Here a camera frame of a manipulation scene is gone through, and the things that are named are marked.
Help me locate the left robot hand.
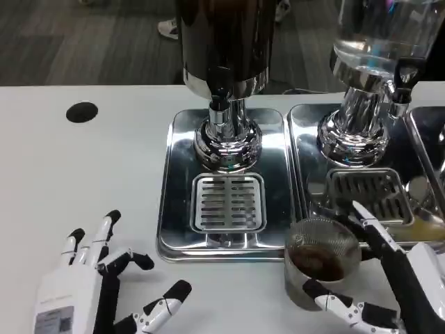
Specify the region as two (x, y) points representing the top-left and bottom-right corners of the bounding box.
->
(33, 209), (193, 334)

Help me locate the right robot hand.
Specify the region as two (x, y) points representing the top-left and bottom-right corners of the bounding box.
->
(302, 200), (445, 334)

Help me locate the clear ribbed glass cup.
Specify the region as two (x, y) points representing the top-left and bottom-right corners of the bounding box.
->
(284, 218), (362, 310)

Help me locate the steel drain grid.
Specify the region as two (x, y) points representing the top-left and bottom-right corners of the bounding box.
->
(191, 173), (266, 232)
(326, 168), (414, 223)

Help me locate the steel drip tray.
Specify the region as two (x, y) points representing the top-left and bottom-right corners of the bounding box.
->
(403, 106), (445, 223)
(156, 109), (303, 262)
(286, 103), (445, 244)

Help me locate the black tap lever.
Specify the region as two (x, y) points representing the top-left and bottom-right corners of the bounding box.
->
(394, 57), (426, 104)

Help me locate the clear drink dispenser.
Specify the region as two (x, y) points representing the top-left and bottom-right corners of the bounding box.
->
(318, 0), (445, 168)

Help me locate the person's white shoe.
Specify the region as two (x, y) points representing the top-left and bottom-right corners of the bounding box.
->
(158, 19), (180, 41)

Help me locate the dark drink dispenser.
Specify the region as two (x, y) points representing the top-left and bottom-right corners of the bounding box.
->
(173, 0), (277, 173)

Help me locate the black round cable hole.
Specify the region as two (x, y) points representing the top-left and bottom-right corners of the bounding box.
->
(65, 101), (99, 123)

